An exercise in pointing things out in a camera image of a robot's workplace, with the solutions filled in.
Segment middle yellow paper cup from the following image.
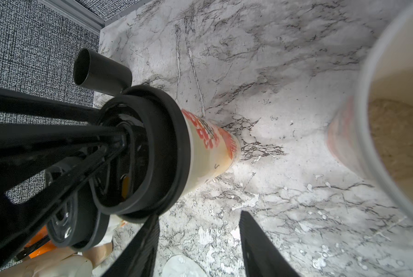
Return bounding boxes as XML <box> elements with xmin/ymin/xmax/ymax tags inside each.
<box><xmin>327</xmin><ymin>4</ymin><xmax>413</xmax><ymax>220</ymax></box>

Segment wooden mug tree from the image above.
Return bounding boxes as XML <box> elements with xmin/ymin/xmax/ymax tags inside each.
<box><xmin>0</xmin><ymin>242</ymin><xmax>113</xmax><ymax>277</ymax></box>

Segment black cylindrical cup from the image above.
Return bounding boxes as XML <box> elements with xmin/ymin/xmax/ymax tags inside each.
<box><xmin>73</xmin><ymin>48</ymin><xmax>133</xmax><ymax>96</ymax></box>

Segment black plastic cup lid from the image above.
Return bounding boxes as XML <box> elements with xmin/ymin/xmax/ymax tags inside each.
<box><xmin>90</xmin><ymin>85</ymin><xmax>191</xmax><ymax>223</ymax></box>
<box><xmin>46</xmin><ymin>182</ymin><xmax>109</xmax><ymax>252</ymax></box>

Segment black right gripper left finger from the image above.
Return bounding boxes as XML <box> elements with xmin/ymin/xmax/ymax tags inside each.
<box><xmin>103</xmin><ymin>215</ymin><xmax>160</xmax><ymax>277</ymax></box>

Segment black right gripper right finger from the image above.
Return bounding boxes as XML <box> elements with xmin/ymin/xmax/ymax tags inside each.
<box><xmin>239</xmin><ymin>211</ymin><xmax>299</xmax><ymax>277</ymax></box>

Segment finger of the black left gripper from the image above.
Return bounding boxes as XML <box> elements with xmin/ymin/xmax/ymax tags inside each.
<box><xmin>0</xmin><ymin>122</ymin><xmax>127</xmax><ymax>269</ymax></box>
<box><xmin>0</xmin><ymin>88</ymin><xmax>99</xmax><ymax>122</ymax></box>

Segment orange mug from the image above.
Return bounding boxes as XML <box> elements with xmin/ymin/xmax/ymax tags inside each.
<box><xmin>21</xmin><ymin>226</ymin><xmax>57</xmax><ymax>259</ymax></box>

